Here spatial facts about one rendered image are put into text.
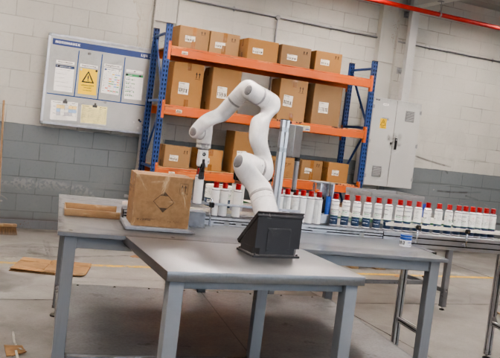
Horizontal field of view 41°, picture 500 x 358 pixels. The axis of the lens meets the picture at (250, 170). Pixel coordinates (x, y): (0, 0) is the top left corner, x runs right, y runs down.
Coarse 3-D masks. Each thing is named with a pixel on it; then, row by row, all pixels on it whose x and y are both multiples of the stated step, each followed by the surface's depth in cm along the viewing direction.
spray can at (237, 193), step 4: (236, 184) 404; (240, 184) 403; (236, 188) 403; (240, 188) 403; (236, 192) 402; (240, 192) 402; (236, 196) 402; (240, 196) 403; (236, 200) 402; (240, 200) 403; (236, 204) 402; (240, 204) 404; (232, 208) 403; (236, 208) 402; (232, 212) 403; (236, 212) 402; (232, 216) 403; (236, 216) 403
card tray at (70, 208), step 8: (64, 208) 380; (72, 208) 366; (80, 208) 392; (88, 208) 394; (96, 208) 395; (104, 208) 396; (112, 208) 397; (80, 216) 368; (88, 216) 369; (96, 216) 370; (104, 216) 371; (112, 216) 372
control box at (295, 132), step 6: (294, 126) 392; (300, 126) 400; (294, 132) 392; (300, 132) 402; (288, 138) 393; (294, 138) 392; (300, 138) 404; (288, 144) 393; (294, 144) 393; (300, 144) 406; (288, 150) 393; (294, 150) 395; (300, 150) 407; (288, 156) 394; (294, 156) 396
